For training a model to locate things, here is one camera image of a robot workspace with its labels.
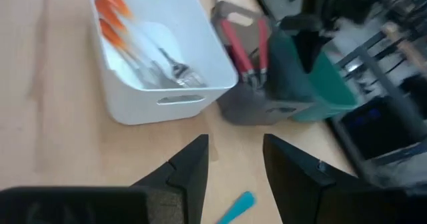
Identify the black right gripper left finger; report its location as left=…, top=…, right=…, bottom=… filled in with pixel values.
left=0, top=133, right=210, bottom=224

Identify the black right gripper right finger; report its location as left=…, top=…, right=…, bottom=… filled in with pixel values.
left=262, top=133, right=427, bottom=224

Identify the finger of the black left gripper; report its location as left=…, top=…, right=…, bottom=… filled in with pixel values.
left=293, top=29, right=332, bottom=74

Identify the red-handled silver fork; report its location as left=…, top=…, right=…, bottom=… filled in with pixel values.
left=256, top=17, right=271, bottom=85
left=218, top=17, right=258, bottom=85

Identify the teal-handled dark fork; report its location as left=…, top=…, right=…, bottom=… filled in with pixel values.
left=216, top=190, right=258, bottom=224

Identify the white plastic bin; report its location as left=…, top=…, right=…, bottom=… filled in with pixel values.
left=88, top=0, right=240, bottom=126

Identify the teal plastic bin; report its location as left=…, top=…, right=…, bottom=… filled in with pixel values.
left=268, top=27, right=360, bottom=123

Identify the grey translucent plastic bin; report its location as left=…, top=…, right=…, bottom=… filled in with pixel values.
left=210, top=0, right=314, bottom=126

